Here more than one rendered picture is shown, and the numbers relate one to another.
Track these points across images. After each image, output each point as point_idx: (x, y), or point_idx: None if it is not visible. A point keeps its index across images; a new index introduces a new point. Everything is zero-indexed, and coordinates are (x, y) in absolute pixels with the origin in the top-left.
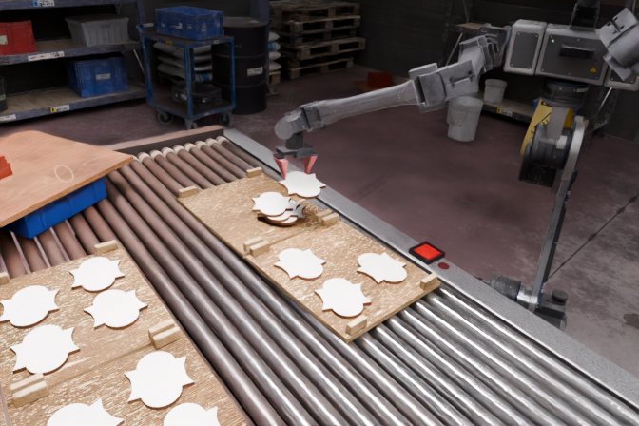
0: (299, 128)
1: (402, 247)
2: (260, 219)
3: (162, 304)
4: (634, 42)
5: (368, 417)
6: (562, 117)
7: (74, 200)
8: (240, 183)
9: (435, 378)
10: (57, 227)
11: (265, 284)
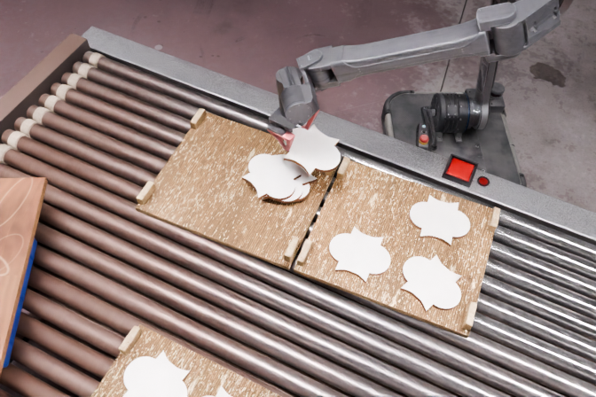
0: (317, 105)
1: (431, 171)
2: (264, 199)
3: (264, 389)
4: None
5: None
6: None
7: None
8: (192, 143)
9: (559, 337)
10: (21, 329)
11: (339, 297)
